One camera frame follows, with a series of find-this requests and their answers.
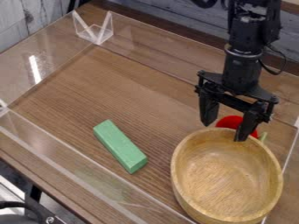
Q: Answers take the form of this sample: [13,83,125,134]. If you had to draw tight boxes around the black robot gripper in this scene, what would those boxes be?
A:
[195,44,280,142]

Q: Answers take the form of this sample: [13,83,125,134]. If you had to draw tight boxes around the red plush fruit green leaf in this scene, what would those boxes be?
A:
[217,115,268,142]

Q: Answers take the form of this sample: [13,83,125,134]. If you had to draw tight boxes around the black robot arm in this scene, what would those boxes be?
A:
[191,0,282,142]

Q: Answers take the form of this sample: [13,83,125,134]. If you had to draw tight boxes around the wooden bowl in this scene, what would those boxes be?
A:
[171,128,285,224]

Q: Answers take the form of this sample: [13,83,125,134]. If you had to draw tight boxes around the clear acrylic tray walls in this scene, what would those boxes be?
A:
[0,8,299,224]

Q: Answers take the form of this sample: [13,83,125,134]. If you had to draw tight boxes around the green rectangular block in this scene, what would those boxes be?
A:
[94,120,149,174]

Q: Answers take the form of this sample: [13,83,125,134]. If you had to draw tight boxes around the clear acrylic corner bracket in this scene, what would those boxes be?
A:
[71,11,114,46]

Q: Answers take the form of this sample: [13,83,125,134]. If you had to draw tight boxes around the black table leg bracket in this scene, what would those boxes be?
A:
[25,185,66,224]

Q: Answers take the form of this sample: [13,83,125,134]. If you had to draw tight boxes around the black cable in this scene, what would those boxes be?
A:
[0,200,37,224]

